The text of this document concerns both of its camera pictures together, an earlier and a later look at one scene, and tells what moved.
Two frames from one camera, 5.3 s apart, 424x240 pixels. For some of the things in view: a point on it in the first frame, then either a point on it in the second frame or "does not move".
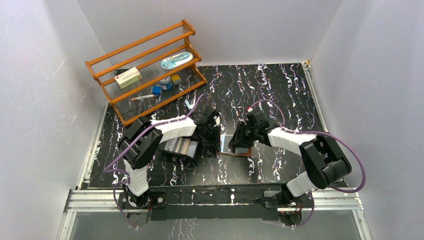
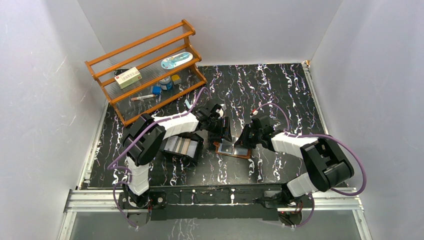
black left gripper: (210, 138) -> (218, 125)
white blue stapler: (190, 106) does not move
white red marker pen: (142, 97) does not move
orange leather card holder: (226, 149) does not move
